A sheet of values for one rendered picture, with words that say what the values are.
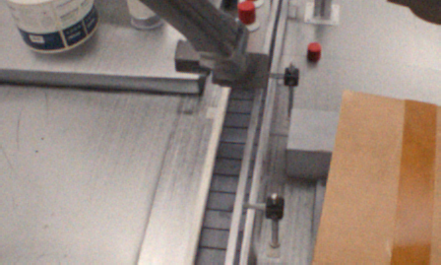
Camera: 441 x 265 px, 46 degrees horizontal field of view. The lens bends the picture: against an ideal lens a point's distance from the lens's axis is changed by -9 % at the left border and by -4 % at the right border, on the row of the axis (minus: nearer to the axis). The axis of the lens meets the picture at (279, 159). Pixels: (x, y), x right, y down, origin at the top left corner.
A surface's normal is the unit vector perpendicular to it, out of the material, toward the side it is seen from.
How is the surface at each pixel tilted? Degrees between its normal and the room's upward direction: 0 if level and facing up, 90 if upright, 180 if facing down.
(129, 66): 0
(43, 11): 90
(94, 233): 0
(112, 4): 0
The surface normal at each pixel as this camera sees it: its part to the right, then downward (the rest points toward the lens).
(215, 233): 0.00, -0.60
